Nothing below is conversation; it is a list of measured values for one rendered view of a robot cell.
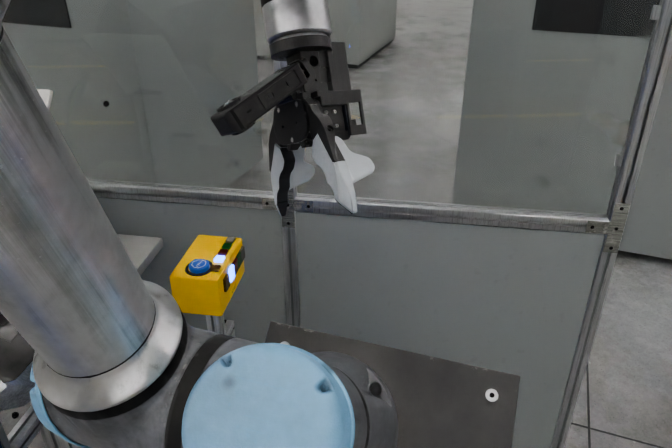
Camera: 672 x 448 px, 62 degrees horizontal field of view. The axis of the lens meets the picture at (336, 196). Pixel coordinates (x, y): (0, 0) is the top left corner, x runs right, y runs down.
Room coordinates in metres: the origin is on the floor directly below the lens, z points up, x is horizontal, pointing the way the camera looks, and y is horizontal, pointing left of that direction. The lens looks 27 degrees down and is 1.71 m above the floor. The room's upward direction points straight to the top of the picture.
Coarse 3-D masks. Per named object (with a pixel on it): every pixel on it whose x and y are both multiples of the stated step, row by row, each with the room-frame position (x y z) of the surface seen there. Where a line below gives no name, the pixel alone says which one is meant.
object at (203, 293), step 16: (208, 240) 1.03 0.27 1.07; (224, 240) 1.03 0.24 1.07; (240, 240) 1.03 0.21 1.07; (192, 256) 0.96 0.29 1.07; (208, 256) 0.96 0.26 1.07; (176, 272) 0.91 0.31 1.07; (208, 272) 0.91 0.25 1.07; (224, 272) 0.92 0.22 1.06; (240, 272) 1.01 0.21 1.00; (176, 288) 0.89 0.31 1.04; (192, 288) 0.89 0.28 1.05; (208, 288) 0.88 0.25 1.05; (192, 304) 0.89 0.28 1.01; (208, 304) 0.88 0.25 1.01; (224, 304) 0.90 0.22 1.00
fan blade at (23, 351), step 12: (0, 312) 0.67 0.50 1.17; (0, 324) 0.65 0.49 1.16; (0, 336) 0.63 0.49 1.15; (12, 336) 0.63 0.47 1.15; (0, 348) 0.62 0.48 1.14; (12, 348) 0.62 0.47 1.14; (24, 348) 0.62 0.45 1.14; (0, 360) 0.60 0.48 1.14; (12, 360) 0.60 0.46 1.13; (24, 360) 0.61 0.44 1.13; (0, 372) 0.59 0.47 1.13; (12, 372) 0.59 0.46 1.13
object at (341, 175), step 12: (312, 156) 0.56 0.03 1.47; (324, 156) 0.55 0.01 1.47; (348, 156) 0.56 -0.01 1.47; (360, 156) 0.57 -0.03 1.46; (324, 168) 0.54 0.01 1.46; (336, 168) 0.53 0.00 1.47; (348, 168) 0.54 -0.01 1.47; (360, 168) 0.55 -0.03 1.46; (372, 168) 0.56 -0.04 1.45; (336, 180) 0.53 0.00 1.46; (348, 180) 0.53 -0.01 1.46; (336, 192) 0.52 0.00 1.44; (348, 192) 0.52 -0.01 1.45; (348, 204) 0.51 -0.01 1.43
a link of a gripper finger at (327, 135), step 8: (312, 104) 0.58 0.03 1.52; (312, 112) 0.57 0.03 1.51; (320, 112) 0.58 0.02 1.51; (312, 120) 0.57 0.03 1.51; (320, 120) 0.56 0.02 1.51; (328, 120) 0.57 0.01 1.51; (312, 128) 0.57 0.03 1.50; (320, 128) 0.56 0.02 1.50; (328, 128) 0.56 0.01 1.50; (312, 136) 0.57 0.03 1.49; (320, 136) 0.56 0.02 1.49; (328, 136) 0.55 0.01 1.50; (328, 144) 0.54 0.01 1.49; (336, 144) 0.56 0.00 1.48; (328, 152) 0.54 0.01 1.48; (336, 152) 0.54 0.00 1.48; (336, 160) 0.53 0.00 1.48; (344, 160) 0.54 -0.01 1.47
